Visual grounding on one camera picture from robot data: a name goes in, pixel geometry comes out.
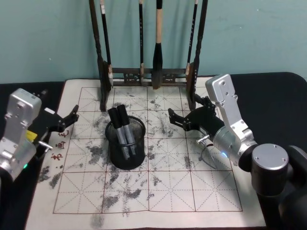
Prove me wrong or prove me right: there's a thin black calligraphy brush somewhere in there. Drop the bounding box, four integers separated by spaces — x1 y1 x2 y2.
138 0 145 84
185 0 199 75

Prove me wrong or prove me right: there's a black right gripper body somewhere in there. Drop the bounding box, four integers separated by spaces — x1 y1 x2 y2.
189 106 225 145

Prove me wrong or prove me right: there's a black table cloth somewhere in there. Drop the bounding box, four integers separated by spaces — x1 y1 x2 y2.
0 71 307 230

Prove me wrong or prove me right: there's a large tan-handled calligraphy brush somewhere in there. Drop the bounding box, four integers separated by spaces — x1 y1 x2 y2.
152 0 165 90

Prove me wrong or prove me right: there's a black mesh pen holder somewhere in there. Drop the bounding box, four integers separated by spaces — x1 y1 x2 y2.
105 115 147 171

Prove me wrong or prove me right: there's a dark wooden brush rack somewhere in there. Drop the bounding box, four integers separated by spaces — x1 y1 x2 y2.
88 0 209 112

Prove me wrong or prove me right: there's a thin black brush, white band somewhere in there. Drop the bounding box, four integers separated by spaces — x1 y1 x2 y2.
99 0 114 87

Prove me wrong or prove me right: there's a white calligraphy mat, red grid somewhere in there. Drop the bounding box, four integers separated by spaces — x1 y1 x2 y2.
25 76 267 230

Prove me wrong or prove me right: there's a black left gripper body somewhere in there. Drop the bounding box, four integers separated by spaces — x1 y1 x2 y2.
29 108 62 143

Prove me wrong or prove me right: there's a right gripper's thin dark cable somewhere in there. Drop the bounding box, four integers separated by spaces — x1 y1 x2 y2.
196 134 218 170

